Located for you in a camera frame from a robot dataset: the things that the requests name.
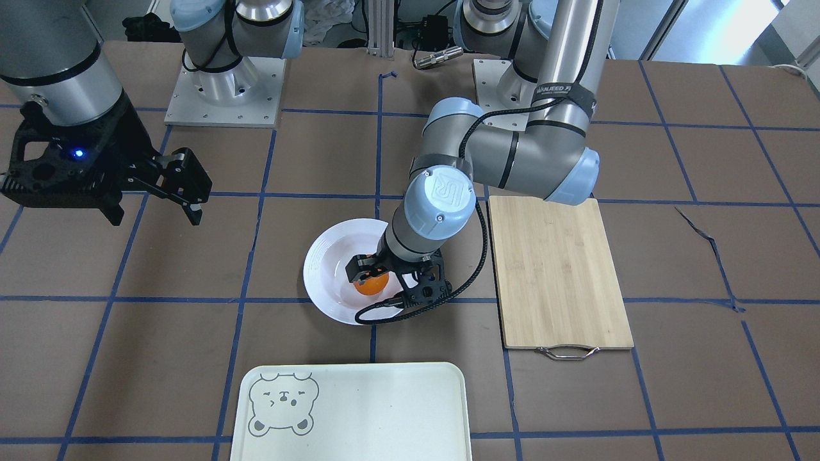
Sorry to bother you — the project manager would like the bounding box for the orange fruit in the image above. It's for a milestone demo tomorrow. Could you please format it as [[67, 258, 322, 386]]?
[[352, 273, 390, 296]]

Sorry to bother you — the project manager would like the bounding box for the cream bear tray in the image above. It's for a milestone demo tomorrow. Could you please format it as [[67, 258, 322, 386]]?
[[231, 362, 472, 460]]

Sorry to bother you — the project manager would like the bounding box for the white round plate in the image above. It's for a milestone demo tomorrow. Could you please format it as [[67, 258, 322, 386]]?
[[304, 218, 402, 326]]

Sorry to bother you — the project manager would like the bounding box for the bamboo cutting board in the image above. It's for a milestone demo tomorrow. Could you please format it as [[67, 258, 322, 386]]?
[[489, 196, 634, 350]]

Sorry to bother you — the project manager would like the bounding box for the silver metal cylinder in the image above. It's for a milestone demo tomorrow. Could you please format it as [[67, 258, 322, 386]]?
[[412, 45, 464, 70]]

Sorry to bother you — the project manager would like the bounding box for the aluminium frame post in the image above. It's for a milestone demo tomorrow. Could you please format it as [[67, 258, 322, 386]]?
[[366, 0, 395, 61]]

